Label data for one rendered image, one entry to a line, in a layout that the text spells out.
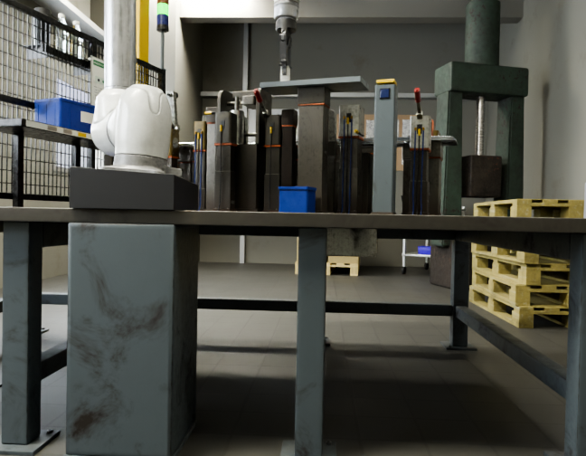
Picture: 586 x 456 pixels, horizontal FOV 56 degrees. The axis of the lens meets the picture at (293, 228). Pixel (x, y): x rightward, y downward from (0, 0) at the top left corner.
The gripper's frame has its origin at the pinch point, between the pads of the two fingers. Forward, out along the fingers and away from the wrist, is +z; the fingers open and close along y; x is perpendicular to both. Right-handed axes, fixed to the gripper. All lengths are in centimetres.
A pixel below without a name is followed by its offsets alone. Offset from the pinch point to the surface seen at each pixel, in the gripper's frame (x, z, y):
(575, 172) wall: -207, 5, 344
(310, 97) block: -10.4, 9.0, -5.9
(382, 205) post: -36, 47, -10
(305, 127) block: -8.5, 19.3, -5.1
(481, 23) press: -126, -145, 377
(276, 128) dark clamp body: 5.0, 17.4, 9.9
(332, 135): -16.0, 18.9, 17.1
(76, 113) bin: 93, 9, 17
